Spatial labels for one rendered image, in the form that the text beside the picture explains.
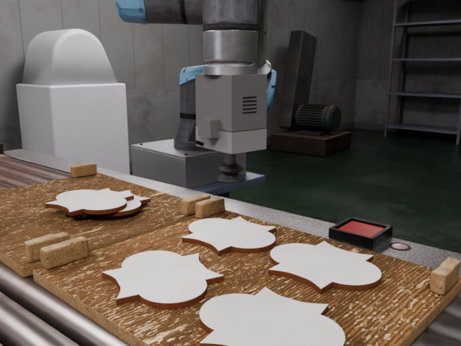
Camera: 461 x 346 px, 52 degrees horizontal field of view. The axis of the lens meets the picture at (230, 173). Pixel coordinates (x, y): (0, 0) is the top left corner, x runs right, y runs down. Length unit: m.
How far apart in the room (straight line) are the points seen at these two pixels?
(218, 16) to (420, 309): 0.42
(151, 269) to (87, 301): 0.09
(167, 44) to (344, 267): 5.13
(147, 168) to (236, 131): 0.74
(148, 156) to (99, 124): 2.88
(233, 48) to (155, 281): 0.31
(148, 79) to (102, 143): 1.45
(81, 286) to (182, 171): 0.68
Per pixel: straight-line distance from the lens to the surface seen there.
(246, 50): 0.63
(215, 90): 0.64
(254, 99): 0.64
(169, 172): 1.26
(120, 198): 0.84
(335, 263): 0.61
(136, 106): 5.34
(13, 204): 0.96
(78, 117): 4.08
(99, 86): 4.17
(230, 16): 0.63
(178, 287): 0.55
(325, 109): 6.46
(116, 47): 5.21
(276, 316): 0.49
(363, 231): 0.78
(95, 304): 0.55
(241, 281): 0.58
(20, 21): 4.76
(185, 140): 1.29
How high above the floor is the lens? 1.19
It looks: 13 degrees down
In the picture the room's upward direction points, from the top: straight up
